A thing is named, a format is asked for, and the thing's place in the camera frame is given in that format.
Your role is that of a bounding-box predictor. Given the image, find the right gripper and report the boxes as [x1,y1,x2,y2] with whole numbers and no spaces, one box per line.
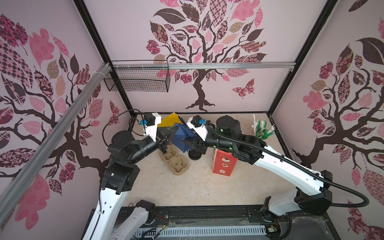
[181,131,235,155]

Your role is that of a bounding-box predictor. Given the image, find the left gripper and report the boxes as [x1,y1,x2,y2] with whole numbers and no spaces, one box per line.
[129,124,179,165]

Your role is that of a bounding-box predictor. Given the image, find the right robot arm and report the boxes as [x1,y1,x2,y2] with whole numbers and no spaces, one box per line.
[187,116,370,216]

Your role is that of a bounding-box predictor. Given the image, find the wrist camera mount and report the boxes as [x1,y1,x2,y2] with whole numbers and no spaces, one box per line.
[187,115,208,141]
[140,113,162,142]

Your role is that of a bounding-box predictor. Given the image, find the blue paper napkin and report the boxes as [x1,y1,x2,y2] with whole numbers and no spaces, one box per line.
[172,123,197,153]

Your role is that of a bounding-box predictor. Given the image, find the yellow napkins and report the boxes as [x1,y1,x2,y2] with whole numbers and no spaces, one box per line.
[158,113,185,128]

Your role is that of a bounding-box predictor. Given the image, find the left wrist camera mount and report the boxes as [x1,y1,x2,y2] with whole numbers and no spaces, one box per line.
[140,113,162,142]

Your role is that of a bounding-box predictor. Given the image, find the red white paper bag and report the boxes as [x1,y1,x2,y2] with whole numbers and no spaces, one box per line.
[213,149,238,177]

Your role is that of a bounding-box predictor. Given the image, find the green white straw packets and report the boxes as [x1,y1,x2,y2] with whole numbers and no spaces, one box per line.
[252,115,275,140]

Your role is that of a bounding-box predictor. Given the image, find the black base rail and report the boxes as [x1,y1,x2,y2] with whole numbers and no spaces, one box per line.
[80,203,340,240]

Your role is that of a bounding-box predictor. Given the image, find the aluminium frame bar back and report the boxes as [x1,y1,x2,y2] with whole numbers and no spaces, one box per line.
[112,61,296,70]

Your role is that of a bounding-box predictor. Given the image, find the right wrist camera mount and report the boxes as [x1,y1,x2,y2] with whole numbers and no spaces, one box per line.
[187,115,208,141]

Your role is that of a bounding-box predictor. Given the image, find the white cable duct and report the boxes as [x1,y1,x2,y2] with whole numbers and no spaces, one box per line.
[133,226,267,240]

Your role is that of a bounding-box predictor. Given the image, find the stack of black lids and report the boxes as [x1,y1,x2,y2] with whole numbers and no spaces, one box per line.
[188,151,202,161]

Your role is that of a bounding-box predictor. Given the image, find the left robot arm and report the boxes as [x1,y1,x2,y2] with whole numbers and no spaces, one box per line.
[83,126,178,240]

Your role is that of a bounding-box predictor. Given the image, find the aluminium frame bar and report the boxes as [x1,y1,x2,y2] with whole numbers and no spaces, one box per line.
[1,63,112,224]
[112,61,296,70]

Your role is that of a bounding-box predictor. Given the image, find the pulp cup carrier tray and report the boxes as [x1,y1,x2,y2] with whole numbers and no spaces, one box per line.
[159,145,189,176]

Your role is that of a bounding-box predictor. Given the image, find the aluminium frame bar left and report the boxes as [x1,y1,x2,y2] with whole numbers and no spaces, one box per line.
[1,63,112,224]

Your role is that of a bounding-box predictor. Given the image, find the black wire basket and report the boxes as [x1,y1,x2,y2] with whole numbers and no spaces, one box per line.
[104,60,171,93]

